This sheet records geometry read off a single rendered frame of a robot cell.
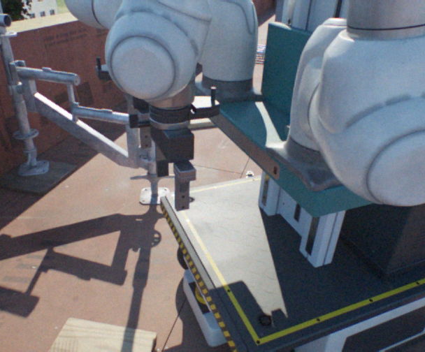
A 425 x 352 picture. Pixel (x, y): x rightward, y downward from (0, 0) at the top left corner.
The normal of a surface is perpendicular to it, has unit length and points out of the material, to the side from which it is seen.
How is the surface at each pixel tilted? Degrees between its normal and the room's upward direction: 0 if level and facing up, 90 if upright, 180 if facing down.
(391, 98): 81
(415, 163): 96
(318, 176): 15
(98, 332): 0
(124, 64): 99
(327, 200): 90
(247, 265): 0
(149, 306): 0
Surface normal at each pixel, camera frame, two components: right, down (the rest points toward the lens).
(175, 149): 0.39, 0.48
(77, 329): 0.04, -0.86
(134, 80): -0.07, 0.61
